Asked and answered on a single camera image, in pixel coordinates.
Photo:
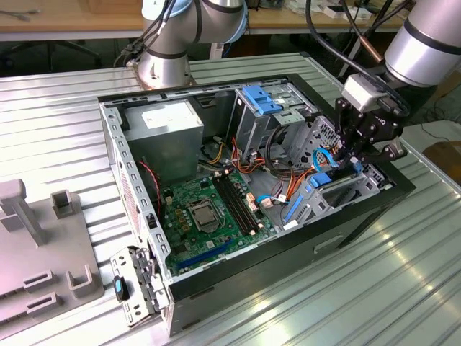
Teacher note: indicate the grey metal slot bracket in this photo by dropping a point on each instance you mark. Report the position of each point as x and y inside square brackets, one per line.
[123, 259]

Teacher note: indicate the black open PC case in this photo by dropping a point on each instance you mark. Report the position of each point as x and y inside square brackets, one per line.
[272, 274]

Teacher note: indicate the small white box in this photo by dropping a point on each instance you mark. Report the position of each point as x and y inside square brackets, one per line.
[336, 14]

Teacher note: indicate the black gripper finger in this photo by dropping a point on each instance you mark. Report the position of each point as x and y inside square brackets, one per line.
[387, 153]
[347, 126]

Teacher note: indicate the grey metal disk bay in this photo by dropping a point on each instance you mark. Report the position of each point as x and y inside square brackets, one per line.
[317, 203]

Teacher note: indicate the CPU socket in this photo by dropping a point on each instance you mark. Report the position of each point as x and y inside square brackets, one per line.
[202, 217]

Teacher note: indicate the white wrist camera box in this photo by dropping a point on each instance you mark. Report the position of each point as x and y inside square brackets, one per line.
[362, 92]

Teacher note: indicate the blue plastic drive latch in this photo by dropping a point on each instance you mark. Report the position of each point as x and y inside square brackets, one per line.
[260, 99]

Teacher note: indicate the grey power supply unit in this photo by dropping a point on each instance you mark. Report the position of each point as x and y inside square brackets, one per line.
[164, 151]

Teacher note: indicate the brown cardboard box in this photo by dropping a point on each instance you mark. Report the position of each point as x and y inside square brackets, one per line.
[452, 84]
[446, 155]

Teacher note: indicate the black blue latch tab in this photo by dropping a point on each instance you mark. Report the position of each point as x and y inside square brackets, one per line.
[120, 287]

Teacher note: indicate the green motherboard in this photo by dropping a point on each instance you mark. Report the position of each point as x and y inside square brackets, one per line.
[213, 241]

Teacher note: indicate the grey optical drive cage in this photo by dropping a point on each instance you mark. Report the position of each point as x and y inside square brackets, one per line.
[250, 126]

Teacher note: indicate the blue expansion slot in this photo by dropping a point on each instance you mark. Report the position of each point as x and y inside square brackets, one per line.
[206, 255]

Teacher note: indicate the square brown base plate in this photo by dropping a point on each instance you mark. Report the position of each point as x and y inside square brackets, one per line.
[134, 71]

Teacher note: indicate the long wooden desk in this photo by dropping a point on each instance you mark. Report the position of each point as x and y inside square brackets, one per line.
[72, 19]

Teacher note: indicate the black RAM slot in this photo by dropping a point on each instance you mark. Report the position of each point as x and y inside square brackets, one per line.
[229, 202]
[235, 202]
[240, 202]
[245, 202]

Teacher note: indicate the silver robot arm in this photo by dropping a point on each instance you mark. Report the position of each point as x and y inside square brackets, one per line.
[421, 50]

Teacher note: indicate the grey parts rack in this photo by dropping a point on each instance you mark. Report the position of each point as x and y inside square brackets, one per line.
[54, 252]

